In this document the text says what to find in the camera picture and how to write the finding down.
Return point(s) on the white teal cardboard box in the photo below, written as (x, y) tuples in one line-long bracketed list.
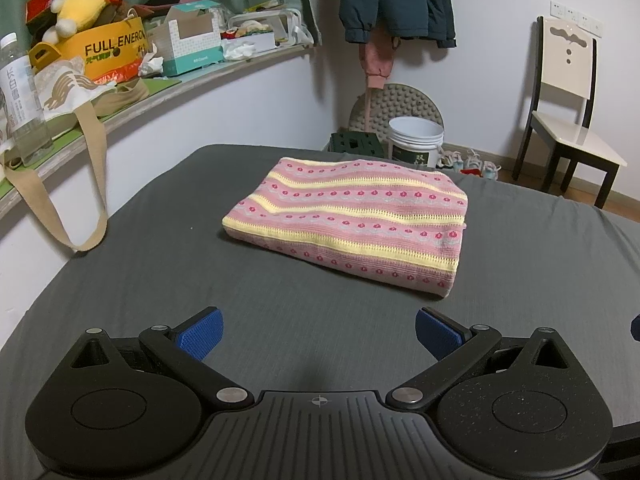
[(192, 55)]

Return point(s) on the yellow cardboard box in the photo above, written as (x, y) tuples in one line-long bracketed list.
[(100, 52)]

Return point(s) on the yellow plush toy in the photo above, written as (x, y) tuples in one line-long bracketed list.
[(82, 10)]

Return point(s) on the pink hanging garment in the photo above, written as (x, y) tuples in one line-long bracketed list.
[(377, 62)]

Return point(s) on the white wall socket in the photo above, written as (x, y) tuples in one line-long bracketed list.
[(590, 22), (557, 9)]

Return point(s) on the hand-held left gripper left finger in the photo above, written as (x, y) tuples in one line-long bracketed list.
[(200, 332)]

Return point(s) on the beige canvas tote bag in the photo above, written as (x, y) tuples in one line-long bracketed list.
[(65, 87)]

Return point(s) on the crumpled white tissue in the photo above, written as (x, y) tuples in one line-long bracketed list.
[(240, 50), (150, 65)]

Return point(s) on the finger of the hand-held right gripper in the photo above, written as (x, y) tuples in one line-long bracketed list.
[(636, 327)]

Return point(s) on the dark green plastic stool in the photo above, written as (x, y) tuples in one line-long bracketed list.
[(355, 144)]

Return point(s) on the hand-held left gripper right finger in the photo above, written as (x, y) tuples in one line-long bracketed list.
[(440, 332)]

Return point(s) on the clear plastic water bottle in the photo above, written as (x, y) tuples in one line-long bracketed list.
[(22, 105)]

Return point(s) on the white plastic bucket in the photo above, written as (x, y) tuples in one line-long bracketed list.
[(415, 145)]

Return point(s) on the pink coat rack pole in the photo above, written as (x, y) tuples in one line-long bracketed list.
[(369, 110)]

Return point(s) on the round grey studded board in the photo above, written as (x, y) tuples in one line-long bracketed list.
[(400, 102)]

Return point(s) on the pink striped knit sweater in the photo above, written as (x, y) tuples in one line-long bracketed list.
[(350, 220)]

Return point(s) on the white chair with black frame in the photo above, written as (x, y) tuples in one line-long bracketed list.
[(575, 132)]

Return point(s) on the bed with grey sheet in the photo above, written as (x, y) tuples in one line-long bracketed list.
[(200, 270)]

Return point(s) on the dark teal jacket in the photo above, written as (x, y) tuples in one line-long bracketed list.
[(390, 0)]

